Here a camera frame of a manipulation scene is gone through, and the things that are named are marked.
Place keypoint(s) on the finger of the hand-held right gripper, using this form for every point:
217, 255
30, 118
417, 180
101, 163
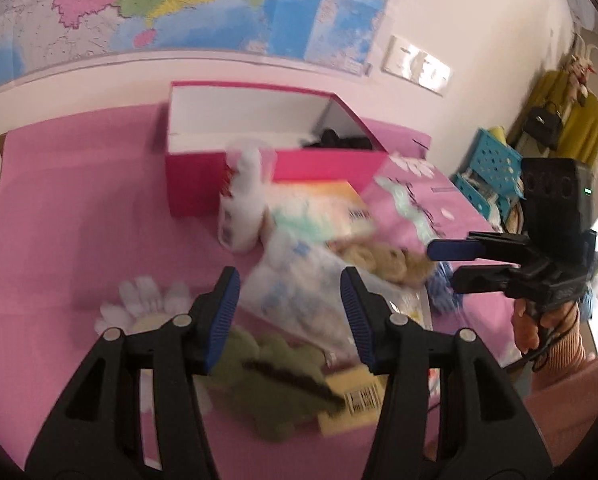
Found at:
479, 277
454, 249

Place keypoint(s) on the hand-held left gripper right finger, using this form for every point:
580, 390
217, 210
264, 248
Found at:
356, 320

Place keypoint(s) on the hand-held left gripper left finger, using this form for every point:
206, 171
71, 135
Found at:
224, 320

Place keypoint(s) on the blue knitted toy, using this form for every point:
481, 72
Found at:
444, 300

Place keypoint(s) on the clear plastic packet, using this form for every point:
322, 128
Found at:
299, 295

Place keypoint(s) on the brown plush toy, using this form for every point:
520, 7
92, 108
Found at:
389, 260

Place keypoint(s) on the green plush toy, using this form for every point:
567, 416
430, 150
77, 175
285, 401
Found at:
259, 385

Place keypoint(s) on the pink cardboard box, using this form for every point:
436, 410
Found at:
319, 170

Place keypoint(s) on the person's right forearm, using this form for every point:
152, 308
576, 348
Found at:
579, 410

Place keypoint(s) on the person's right hand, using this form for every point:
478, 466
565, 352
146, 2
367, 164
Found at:
524, 332

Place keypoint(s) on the blue plastic basket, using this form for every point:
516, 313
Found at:
494, 160

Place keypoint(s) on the black handbag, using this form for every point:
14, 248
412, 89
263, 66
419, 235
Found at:
544, 125

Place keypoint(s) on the yellow coat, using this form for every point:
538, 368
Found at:
586, 130

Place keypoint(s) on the small brown cardboard box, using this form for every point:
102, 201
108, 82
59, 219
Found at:
359, 400

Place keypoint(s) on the pastel tissue box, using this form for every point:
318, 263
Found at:
319, 210

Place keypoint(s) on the white plastic bottle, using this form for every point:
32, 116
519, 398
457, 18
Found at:
244, 200

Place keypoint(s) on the hanging doll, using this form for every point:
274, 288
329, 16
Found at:
581, 67

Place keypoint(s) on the black cloth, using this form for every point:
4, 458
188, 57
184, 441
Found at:
339, 140

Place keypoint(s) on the pink printed blanket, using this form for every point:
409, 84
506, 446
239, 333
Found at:
79, 185

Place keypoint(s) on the white wall plate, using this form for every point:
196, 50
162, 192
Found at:
419, 65

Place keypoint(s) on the colourful wall map poster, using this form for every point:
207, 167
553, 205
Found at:
179, 10

